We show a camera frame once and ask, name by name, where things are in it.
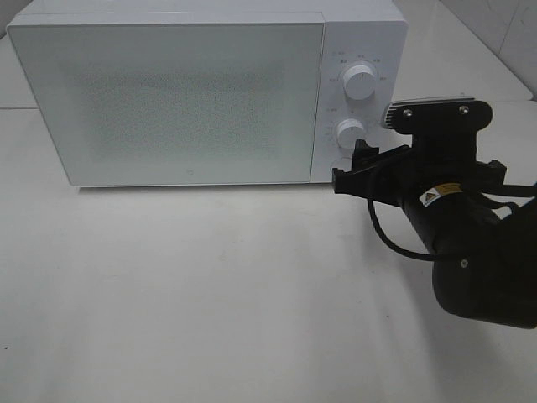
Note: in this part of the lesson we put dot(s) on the white dial knob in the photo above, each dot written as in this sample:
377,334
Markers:
348,131
359,80

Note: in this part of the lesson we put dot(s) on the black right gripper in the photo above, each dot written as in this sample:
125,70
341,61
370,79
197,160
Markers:
428,169

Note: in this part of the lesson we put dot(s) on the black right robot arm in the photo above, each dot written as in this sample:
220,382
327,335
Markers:
479,233

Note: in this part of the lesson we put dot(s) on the round white door button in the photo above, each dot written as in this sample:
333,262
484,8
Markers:
341,166

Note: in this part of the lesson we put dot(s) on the white microwave oven body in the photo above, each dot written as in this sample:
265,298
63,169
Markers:
353,31

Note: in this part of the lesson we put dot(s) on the white microwave door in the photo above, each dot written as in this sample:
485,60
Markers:
134,105

